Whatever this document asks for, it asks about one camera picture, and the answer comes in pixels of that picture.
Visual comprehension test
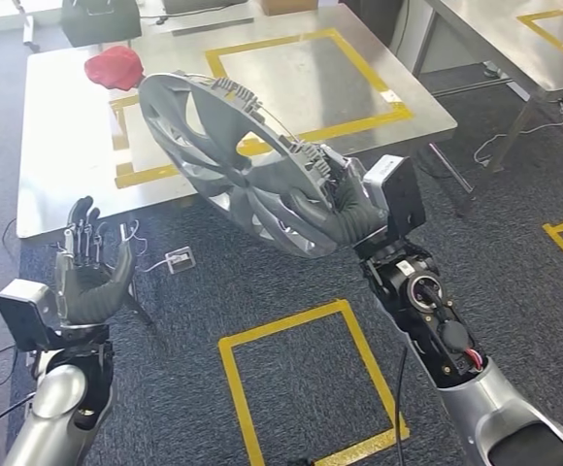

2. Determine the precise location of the grey metal table frame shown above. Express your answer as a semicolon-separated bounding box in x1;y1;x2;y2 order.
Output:
410;0;563;175

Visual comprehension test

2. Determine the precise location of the white table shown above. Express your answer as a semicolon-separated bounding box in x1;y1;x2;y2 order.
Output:
0;0;64;54

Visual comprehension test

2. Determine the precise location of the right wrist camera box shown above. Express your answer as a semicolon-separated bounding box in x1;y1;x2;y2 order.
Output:
363;153;427;243

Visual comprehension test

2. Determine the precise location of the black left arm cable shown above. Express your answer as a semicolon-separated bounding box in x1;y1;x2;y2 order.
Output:
0;392;36;447

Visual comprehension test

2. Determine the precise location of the silver floor socket box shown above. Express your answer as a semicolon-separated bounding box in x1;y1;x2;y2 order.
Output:
165;246;196;276

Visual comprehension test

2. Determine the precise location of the black bag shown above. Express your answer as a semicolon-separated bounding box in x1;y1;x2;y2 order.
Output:
61;0;142;49

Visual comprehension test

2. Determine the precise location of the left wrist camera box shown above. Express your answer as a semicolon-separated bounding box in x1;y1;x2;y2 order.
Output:
0;278;61;353

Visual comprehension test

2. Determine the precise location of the white floor cable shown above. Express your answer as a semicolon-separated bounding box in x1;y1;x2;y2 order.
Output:
473;94;563;165

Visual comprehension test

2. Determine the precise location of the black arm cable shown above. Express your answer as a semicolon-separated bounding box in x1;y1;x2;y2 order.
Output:
395;347;409;466
0;392;36;447

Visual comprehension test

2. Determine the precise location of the steel top workbench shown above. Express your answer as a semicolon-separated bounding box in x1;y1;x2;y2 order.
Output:
15;3;476;326

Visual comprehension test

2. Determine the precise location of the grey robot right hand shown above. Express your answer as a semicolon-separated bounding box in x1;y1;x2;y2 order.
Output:
288;155;389;247

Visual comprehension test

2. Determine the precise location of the silver plastic hubcap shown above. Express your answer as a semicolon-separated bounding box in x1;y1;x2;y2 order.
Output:
138;70;355;260

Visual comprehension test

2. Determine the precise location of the red object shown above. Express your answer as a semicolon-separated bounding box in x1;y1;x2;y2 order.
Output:
84;45;145;92

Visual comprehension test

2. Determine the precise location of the black flat bar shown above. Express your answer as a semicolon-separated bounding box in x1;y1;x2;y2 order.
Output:
170;17;255;37

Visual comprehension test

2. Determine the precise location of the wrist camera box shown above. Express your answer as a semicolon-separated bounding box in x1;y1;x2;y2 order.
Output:
363;153;427;243
0;278;61;353

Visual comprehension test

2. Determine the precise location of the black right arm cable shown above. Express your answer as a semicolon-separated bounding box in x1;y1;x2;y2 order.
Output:
395;347;409;466

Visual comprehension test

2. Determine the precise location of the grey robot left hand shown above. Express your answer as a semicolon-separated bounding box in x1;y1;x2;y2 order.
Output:
54;195;137;327

